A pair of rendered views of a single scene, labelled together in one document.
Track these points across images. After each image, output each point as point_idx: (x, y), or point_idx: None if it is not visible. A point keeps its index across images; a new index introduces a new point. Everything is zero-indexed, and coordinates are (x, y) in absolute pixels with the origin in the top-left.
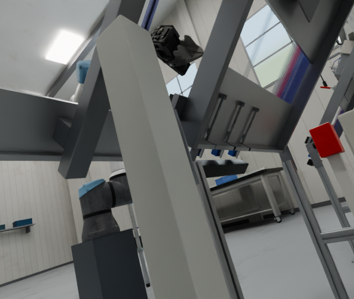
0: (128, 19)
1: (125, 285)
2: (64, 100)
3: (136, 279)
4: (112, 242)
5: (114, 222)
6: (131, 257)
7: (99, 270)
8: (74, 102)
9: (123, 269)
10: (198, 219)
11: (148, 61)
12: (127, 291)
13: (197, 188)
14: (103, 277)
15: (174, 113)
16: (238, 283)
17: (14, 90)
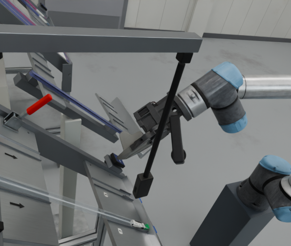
0: (61, 115)
1: (221, 224)
2: (109, 114)
3: (227, 234)
4: (232, 201)
5: (251, 199)
6: (235, 224)
7: (218, 199)
8: (111, 117)
9: (226, 218)
10: (62, 172)
11: (62, 131)
12: (220, 227)
13: (63, 169)
14: (216, 204)
15: None
16: (98, 227)
17: (101, 103)
